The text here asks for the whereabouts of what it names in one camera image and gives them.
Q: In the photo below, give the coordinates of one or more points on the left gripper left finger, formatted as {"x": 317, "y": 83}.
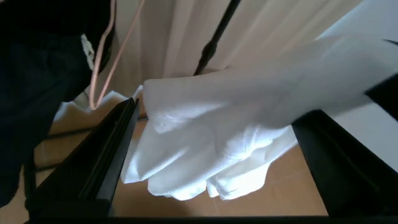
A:
{"x": 62, "y": 186}

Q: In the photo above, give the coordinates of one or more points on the white garment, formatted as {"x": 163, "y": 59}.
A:
{"x": 217, "y": 124}

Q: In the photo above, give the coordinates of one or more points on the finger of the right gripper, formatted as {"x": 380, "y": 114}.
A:
{"x": 388, "y": 96}

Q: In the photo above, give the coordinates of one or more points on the pink clothes hanger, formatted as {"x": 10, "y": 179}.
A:
{"x": 91, "y": 90}

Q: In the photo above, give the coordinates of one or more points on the black shorts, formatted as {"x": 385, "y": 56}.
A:
{"x": 31, "y": 93}

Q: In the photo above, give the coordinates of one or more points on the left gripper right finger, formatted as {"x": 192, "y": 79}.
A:
{"x": 348, "y": 180}

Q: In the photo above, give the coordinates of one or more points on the beige curtain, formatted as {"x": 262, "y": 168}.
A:
{"x": 264, "y": 31}

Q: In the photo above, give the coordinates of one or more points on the black clothes rack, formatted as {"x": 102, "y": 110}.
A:
{"x": 211, "y": 48}

